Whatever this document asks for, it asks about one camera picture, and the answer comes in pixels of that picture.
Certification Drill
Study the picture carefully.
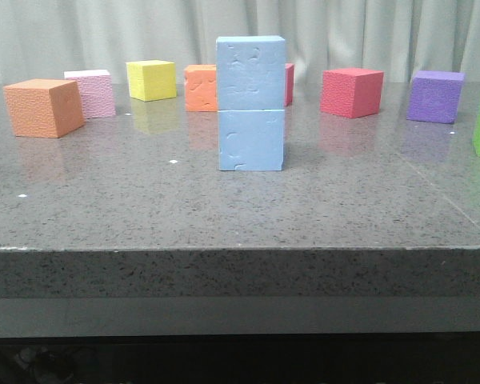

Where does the textured light blue foam cube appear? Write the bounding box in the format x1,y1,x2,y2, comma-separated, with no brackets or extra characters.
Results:
216,35,286,110

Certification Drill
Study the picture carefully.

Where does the dented orange foam cube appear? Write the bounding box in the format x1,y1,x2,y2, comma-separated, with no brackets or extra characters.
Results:
184,64,218,112

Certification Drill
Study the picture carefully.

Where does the pink-red foam cube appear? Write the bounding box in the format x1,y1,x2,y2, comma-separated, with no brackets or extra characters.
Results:
284,63,294,106

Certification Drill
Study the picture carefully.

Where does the yellow foam cube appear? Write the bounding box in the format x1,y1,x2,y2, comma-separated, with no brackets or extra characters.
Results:
126,60,177,102

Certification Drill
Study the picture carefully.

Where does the red foam cube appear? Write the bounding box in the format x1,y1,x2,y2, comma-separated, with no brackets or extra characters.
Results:
320,68,384,118

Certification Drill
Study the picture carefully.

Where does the light pink foam cube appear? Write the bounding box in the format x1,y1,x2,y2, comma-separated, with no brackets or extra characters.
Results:
64,70,115,119

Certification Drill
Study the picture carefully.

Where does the purple foam cube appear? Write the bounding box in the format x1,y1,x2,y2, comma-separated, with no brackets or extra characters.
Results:
406,70,465,124

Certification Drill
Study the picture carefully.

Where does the large orange foam cube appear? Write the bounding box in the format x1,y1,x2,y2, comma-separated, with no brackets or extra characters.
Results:
3,79,85,138

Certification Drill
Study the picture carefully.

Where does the grey pleated curtain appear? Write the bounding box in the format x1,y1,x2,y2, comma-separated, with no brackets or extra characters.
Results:
0,1,480,83

